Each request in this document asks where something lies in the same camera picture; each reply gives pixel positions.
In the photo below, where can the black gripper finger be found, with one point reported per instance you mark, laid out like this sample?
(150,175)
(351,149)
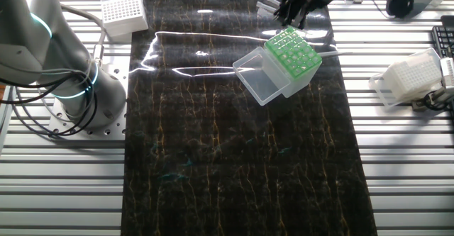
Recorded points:
(285,12)
(302,14)

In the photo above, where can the white pipette tip rack box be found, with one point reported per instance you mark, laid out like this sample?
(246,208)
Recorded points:
(408,76)
(122,12)

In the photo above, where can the small metal foot bracket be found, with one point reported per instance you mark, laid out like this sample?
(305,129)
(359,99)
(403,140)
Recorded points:
(420,105)

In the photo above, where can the black marble mat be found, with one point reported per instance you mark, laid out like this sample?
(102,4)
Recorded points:
(230,158)

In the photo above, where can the green pipette tip holder box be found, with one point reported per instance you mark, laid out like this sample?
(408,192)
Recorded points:
(301,81)

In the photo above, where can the black keyboard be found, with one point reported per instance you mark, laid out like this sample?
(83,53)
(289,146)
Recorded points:
(443,37)

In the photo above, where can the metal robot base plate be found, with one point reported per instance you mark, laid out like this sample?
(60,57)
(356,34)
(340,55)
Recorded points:
(117,131)

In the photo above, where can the grey vented depth camera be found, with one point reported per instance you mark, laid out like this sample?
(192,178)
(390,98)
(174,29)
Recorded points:
(447,73)

